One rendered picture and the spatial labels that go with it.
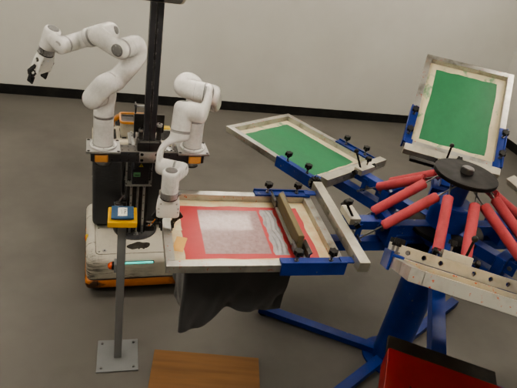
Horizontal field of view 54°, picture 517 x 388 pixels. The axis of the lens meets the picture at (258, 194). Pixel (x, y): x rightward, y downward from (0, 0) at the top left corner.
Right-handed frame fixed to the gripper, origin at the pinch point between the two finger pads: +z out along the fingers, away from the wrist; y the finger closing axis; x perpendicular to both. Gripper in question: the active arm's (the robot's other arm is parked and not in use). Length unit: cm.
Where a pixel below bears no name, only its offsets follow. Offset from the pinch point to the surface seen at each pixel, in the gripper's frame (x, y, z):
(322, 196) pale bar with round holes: -19, -80, -6
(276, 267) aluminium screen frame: 29, -45, 0
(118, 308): -10, 19, 60
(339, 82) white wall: -380, -239, 53
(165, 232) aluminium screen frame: 6.9, 0.8, -1.0
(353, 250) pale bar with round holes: 26, -80, -6
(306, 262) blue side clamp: 30, -57, -3
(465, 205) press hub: 3, -147, -17
